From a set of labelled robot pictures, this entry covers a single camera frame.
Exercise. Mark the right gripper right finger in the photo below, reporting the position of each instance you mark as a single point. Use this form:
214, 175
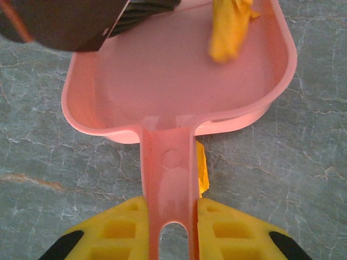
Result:
230, 230

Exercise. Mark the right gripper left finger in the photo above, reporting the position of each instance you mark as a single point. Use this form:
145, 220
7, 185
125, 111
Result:
119, 230

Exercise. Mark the orange paper scrap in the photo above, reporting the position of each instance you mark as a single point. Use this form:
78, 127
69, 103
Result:
202, 168
227, 35

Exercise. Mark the pink plastic dustpan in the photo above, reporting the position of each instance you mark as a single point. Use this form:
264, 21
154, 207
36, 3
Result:
176, 81

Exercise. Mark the brown hand brush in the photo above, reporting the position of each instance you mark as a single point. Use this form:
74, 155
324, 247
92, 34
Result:
67, 24

